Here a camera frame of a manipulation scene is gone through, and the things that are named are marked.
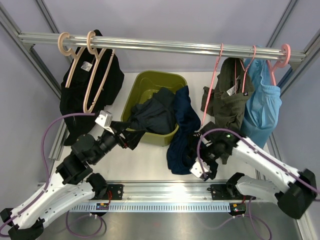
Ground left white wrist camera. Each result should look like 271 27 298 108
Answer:
95 110 114 134

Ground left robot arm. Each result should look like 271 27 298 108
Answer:
0 121 145 240

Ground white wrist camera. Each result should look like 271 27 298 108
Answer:
95 110 114 134
189 160 211 180

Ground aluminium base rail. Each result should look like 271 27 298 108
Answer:
32 180 304 202

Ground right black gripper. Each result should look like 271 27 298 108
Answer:
186 141 222 179

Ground black shorts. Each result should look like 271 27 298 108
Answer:
59 29 125 146

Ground light blue shorts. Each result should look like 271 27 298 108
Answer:
240 57 282 148

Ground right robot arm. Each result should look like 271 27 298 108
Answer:
190 121 320 220

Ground pink plastic hanger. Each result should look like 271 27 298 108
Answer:
266 43 291 86

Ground olive green plastic basket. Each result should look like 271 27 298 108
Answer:
121 70 187 147

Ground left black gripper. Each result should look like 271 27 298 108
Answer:
90 121 145 165

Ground navy blue shorts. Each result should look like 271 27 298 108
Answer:
166 85 201 175

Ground dark teal shorts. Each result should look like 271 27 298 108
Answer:
126 87 177 147

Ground beige wooden hanger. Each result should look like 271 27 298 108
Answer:
82 30 116 113
57 32 85 88

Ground aluminium hanging rail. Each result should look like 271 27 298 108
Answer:
17 33 306 60

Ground pink wire hanger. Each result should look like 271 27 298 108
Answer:
240 45 257 94
201 43 224 126

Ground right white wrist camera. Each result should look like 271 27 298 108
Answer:
189 160 211 180

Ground olive green shorts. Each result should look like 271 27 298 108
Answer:
200 57 255 132

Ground white perforated cable duct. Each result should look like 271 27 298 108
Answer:
70 202 231 213

